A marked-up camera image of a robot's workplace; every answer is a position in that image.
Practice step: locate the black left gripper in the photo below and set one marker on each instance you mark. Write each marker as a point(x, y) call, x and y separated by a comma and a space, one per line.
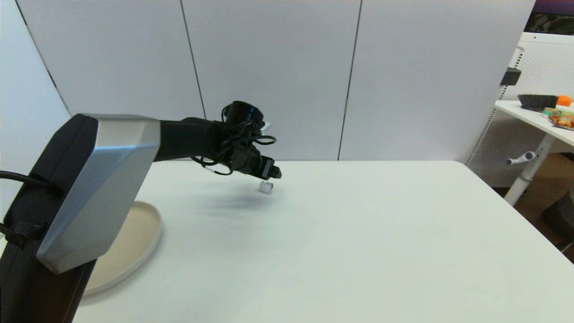
point(249, 159)

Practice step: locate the silver coffee capsule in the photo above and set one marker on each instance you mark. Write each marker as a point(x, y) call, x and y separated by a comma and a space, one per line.
point(266, 187)

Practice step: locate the black and silver left robot arm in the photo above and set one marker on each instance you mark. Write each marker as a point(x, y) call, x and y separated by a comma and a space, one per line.
point(89, 179)

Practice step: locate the beige oval plate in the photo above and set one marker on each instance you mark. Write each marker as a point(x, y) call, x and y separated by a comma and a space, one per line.
point(134, 242)

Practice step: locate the black box on pegboard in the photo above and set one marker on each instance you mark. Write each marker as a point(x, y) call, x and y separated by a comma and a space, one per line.
point(510, 76)

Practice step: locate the white desk leg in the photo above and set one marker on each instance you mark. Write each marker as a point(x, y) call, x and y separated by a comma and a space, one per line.
point(529, 172)

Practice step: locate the white side desk top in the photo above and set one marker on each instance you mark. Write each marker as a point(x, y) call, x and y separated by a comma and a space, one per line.
point(529, 117)

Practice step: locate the black basket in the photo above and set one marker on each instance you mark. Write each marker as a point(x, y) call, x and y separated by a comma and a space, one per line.
point(537, 102)

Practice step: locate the brown cardboard box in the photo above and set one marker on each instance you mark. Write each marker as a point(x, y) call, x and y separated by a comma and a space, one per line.
point(554, 179)

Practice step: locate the green snack packet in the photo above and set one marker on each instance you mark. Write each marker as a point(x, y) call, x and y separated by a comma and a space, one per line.
point(550, 111)

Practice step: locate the white pegboard panel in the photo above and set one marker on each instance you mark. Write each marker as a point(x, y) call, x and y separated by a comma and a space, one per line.
point(545, 67)

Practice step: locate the dark grey bin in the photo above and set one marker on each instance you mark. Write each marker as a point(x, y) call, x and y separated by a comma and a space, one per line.
point(560, 220)

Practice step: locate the orange snack packet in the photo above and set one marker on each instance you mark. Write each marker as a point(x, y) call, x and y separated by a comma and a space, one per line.
point(564, 121)

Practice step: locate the orange fruit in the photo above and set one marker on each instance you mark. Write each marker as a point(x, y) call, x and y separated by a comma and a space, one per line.
point(564, 101)

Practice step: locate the dark monitor screen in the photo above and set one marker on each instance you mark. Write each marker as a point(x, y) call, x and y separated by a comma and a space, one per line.
point(554, 18)

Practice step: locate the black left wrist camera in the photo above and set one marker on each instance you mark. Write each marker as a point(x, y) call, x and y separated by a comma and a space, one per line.
point(244, 114)

